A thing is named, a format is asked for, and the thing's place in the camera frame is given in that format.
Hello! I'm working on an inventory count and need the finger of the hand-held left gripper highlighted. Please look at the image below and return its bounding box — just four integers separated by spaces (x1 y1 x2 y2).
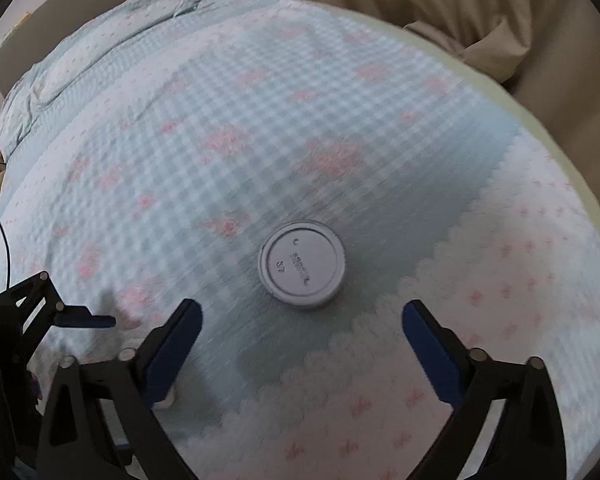
7 272 117 341

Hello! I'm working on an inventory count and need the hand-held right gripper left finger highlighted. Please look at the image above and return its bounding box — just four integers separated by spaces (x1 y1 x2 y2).
37 298 203 480

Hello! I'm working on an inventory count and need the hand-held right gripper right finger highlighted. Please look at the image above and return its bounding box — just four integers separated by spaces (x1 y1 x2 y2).
401 300 567 480

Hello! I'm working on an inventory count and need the white lidded jar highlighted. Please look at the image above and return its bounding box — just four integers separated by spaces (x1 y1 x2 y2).
258 221 347 311

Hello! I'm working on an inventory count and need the white earbuds case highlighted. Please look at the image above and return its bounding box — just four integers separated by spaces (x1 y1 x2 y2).
152 385 176 411

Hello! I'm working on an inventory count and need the checkered floral bed sheet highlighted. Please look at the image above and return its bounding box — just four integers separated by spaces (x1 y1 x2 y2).
0 0 600 480

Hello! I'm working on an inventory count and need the light blue crumpled quilt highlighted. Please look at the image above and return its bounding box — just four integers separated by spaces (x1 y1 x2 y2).
0 0 216 156

